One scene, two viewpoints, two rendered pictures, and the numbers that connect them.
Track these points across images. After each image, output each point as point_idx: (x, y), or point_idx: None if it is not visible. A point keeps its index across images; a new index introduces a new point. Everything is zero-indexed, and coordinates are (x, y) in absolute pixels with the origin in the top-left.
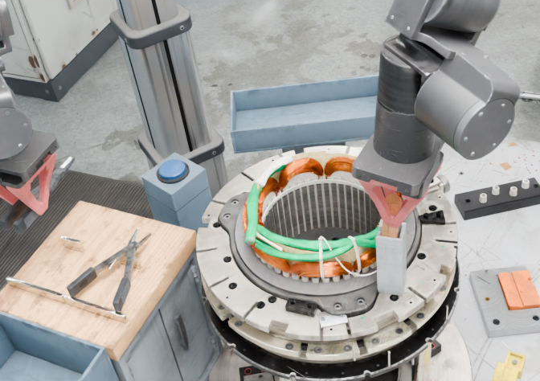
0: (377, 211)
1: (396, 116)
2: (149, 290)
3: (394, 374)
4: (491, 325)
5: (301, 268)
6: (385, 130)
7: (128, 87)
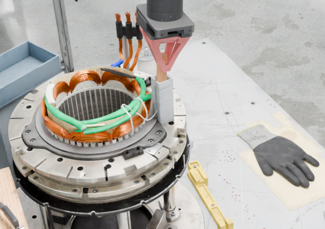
0: (113, 96)
1: None
2: (19, 209)
3: (142, 212)
4: None
5: (120, 130)
6: (164, 3)
7: None
